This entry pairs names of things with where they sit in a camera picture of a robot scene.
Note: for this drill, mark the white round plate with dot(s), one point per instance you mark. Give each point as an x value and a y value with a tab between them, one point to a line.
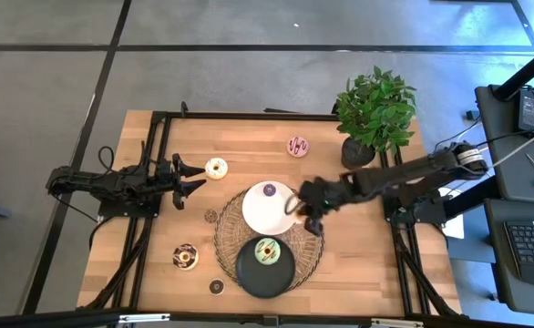
267	214

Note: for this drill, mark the small blue sprinkled donut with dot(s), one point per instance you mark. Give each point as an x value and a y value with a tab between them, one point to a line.
266	187

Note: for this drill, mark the black keyboard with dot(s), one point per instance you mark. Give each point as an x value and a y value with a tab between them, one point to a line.
531	246

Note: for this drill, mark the small chocolate sprinkled donut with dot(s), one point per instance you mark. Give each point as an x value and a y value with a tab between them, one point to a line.
208	213

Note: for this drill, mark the green plant in black pot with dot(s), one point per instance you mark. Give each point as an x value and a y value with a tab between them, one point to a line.
376	109

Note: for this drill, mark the black power adapter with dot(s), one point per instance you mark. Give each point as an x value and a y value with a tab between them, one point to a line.
532	111

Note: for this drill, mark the silver frame bracket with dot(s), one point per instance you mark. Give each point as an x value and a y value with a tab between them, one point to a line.
144	318
397	323

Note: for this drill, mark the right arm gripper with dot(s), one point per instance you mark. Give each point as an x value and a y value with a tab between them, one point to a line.
324	198

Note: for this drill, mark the black aluminium table frame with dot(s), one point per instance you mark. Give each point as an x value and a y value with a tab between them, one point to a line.
249	115

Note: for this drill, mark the small plain chocolate donut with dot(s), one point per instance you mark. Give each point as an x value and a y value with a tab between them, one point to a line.
212	287

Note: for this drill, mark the dark round plate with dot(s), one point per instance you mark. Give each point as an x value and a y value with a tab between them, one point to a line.
264	280

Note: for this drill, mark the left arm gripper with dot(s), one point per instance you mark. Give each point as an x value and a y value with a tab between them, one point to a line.
164	182

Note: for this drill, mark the large white iced donut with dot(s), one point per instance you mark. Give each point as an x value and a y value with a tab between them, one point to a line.
209	169

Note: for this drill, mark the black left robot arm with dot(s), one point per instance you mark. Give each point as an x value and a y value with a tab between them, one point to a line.
94	182

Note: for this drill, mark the large chocolate glazed donut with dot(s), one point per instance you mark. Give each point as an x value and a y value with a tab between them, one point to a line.
178	257

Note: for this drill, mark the grey keyboard tray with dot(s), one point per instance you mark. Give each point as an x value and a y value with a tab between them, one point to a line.
497	273

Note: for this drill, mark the large green drizzled donut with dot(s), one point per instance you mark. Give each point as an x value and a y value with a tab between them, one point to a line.
261	255

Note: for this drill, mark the black diagonal pole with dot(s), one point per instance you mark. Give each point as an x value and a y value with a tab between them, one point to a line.
522	75

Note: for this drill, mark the round woven placemat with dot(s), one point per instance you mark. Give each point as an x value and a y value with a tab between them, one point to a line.
310	255

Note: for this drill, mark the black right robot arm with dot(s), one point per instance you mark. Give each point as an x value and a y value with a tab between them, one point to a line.
399	175

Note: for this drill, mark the large pink drizzled donut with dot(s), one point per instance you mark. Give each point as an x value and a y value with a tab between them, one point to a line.
291	148

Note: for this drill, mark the grey side desk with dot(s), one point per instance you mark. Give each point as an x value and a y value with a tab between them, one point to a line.
499	123

